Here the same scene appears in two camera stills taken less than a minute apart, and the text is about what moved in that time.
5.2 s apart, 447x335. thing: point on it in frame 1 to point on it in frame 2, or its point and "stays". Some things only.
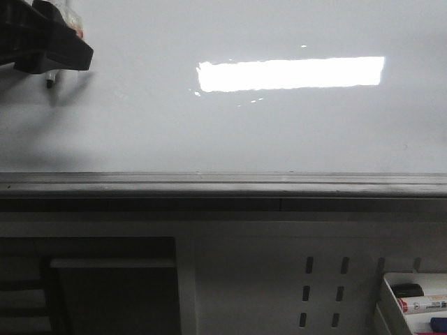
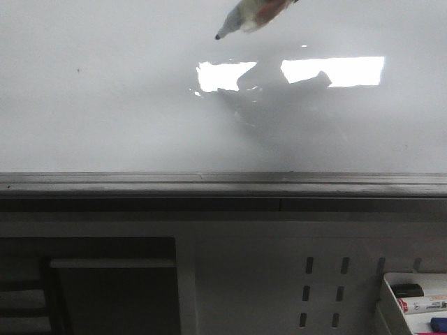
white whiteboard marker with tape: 62,83 to 248,15
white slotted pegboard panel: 272,273 stays
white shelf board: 112,263 stays
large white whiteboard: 239,86 stays
